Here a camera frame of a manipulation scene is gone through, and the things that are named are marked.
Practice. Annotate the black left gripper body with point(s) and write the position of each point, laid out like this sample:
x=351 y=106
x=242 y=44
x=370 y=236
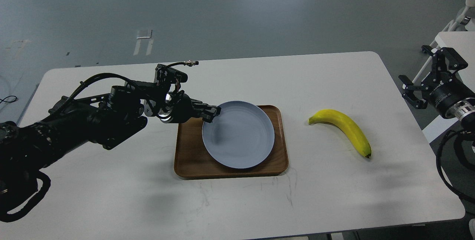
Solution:
x=179 y=108

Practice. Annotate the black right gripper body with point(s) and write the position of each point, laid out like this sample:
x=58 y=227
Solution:
x=451 y=99

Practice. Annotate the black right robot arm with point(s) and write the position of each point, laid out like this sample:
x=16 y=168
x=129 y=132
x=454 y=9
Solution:
x=467 y=134

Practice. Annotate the white side table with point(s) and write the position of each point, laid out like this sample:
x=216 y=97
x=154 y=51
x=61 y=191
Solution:
x=464 y=44

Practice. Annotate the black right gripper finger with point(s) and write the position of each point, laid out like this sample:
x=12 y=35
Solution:
x=446 y=62
x=409 y=89

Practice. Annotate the yellow banana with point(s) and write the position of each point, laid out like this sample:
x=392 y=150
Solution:
x=352 y=131

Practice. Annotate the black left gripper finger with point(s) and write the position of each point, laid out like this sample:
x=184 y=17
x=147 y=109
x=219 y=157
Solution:
x=202 y=109
x=208 y=117

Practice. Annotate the brown wooden tray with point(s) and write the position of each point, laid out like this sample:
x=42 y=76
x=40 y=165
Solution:
x=192 y=161

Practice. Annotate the light blue plate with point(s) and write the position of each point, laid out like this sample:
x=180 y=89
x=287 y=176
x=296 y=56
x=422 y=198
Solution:
x=240 y=137

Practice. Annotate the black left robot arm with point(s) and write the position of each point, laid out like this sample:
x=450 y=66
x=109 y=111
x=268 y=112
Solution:
x=105 y=109

